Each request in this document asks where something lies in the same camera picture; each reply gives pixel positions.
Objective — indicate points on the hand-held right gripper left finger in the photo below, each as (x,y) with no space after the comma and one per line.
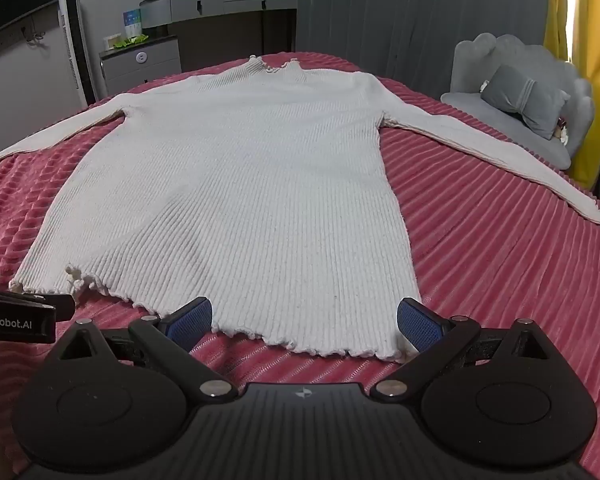
(187,322)

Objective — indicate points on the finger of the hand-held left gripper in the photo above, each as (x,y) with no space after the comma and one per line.
(35,302)

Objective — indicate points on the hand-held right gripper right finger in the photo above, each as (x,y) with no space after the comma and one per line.
(420,325)

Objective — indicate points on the white ribbed sweater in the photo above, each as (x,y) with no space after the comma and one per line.
(260,185)

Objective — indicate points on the pink ribbed blanket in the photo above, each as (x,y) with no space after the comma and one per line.
(480,270)

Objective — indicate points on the grey bow-shaped pillow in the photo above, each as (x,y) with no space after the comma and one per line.
(525,100)

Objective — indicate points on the grey drawer cabinet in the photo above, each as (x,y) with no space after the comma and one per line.
(140,65)

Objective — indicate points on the small white box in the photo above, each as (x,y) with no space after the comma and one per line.
(112,41)

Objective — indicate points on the green packet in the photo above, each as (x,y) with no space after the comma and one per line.
(132,41)

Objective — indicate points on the grey shell-shaped chair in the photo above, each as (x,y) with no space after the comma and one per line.
(517,55)

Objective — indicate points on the blue and white box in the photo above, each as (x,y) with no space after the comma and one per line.
(132,22)

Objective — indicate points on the grey curtain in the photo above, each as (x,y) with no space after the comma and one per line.
(405,15)

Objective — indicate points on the grey dressing table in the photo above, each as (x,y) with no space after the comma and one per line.
(230,2)

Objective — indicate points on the yellow curtain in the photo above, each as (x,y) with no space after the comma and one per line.
(592,35)

